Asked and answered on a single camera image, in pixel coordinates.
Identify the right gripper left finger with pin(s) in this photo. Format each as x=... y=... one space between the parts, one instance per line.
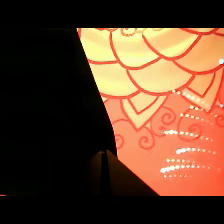
x=97 y=175

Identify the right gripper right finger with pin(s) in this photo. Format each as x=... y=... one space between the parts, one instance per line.
x=125 y=181

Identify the black garment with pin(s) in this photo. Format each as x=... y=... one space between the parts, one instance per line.
x=46 y=100

